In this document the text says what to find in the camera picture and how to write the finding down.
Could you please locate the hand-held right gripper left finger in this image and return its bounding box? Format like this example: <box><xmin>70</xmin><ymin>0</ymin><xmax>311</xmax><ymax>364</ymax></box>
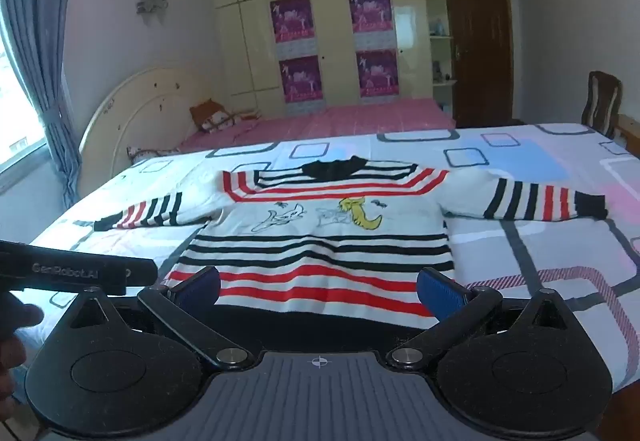
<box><xmin>65</xmin><ymin>266</ymin><xmax>253</xmax><ymax>369</ymax></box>

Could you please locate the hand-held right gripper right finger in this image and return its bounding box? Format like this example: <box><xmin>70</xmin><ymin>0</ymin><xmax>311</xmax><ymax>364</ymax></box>
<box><xmin>386</xmin><ymin>267</ymin><xmax>576</xmax><ymax>369</ymax></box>

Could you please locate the striped white knit sweater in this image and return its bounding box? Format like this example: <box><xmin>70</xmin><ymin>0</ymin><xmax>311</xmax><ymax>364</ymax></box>
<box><xmin>92</xmin><ymin>155</ymin><xmax>609</xmax><ymax>338</ymax></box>

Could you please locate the person's left hand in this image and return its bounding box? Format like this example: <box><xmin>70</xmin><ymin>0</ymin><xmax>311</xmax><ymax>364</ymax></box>
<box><xmin>0</xmin><ymin>293</ymin><xmax>45</xmax><ymax>402</ymax></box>

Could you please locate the white patterned bed sheet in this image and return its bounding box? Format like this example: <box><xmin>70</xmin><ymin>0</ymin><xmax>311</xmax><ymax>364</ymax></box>
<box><xmin>10</xmin><ymin>121</ymin><xmax>640</xmax><ymax>404</ymax></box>

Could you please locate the white brown patterned pillow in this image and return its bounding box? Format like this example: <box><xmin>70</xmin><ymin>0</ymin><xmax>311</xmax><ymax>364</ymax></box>
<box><xmin>126</xmin><ymin>145</ymin><xmax>182</xmax><ymax>165</ymax></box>

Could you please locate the window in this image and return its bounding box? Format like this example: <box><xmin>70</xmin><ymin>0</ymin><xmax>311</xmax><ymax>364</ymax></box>
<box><xmin>0</xmin><ymin>11</ymin><xmax>51</xmax><ymax>194</ymax></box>

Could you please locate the cream rounded headboard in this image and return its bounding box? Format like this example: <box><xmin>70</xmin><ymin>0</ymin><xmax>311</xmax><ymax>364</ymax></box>
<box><xmin>78</xmin><ymin>67</ymin><xmax>219</xmax><ymax>198</ymax></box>

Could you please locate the orange patterned pillow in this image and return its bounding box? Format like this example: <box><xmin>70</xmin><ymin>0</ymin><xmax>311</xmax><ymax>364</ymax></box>
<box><xmin>189</xmin><ymin>97</ymin><xmax>257</xmax><ymax>134</ymax></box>

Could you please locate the pink bed sheet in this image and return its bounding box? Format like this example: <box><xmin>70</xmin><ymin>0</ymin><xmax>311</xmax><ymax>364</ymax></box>
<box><xmin>177</xmin><ymin>97</ymin><xmax>458</xmax><ymax>155</ymax></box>

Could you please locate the blue grey curtain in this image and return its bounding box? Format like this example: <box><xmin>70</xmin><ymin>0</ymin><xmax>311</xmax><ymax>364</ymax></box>
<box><xmin>0</xmin><ymin>0</ymin><xmax>84</xmax><ymax>211</ymax></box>

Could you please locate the brown wooden door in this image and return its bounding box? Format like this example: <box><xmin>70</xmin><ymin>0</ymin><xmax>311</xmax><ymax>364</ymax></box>
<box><xmin>442</xmin><ymin>0</ymin><xmax>516</xmax><ymax>128</ymax></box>

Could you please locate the dark wooden chair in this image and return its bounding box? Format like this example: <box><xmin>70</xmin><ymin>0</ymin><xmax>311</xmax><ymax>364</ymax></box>
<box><xmin>580</xmin><ymin>70</ymin><xmax>624</xmax><ymax>140</ymax></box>

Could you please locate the purple wall poster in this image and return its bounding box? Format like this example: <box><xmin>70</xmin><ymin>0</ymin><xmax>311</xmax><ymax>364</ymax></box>
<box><xmin>347</xmin><ymin>0</ymin><xmax>392</xmax><ymax>51</ymax></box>
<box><xmin>278</xmin><ymin>54</ymin><xmax>322</xmax><ymax>115</ymax></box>
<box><xmin>355</xmin><ymin>49</ymin><xmax>400</xmax><ymax>101</ymax></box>
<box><xmin>270</xmin><ymin>0</ymin><xmax>315</xmax><ymax>60</ymax></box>

